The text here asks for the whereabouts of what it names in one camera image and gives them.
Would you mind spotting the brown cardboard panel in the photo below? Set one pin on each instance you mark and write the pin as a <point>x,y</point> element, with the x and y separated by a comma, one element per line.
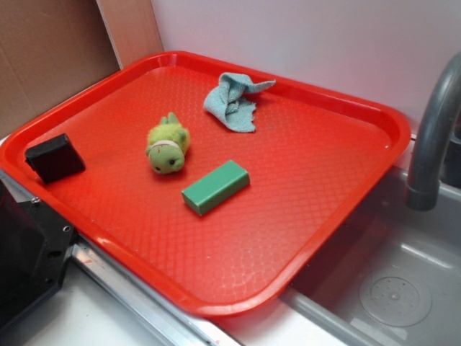
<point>52,50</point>

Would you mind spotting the light blue crumpled cloth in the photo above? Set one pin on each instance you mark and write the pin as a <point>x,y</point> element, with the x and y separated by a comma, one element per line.
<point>228,103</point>

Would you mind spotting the round sink drain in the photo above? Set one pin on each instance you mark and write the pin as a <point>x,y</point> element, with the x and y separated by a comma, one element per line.
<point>395,298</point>

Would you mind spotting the green rectangular block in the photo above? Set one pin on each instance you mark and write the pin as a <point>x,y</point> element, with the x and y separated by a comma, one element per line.
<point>216,187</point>

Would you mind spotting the grey curved faucet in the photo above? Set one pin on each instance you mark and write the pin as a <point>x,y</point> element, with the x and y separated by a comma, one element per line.
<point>436,152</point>

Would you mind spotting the green plush toy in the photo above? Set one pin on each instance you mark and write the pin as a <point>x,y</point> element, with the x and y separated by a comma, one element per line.
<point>167,145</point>

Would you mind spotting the red plastic serving tray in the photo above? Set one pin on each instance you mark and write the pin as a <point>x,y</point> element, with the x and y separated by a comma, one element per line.
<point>315,154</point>

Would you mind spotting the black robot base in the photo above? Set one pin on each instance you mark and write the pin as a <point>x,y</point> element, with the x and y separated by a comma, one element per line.
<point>36,243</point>

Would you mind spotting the black box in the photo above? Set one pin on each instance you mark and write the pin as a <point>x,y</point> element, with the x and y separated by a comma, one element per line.
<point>54,159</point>

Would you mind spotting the grey plastic sink basin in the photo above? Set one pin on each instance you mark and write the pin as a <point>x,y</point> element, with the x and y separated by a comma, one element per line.
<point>382,233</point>

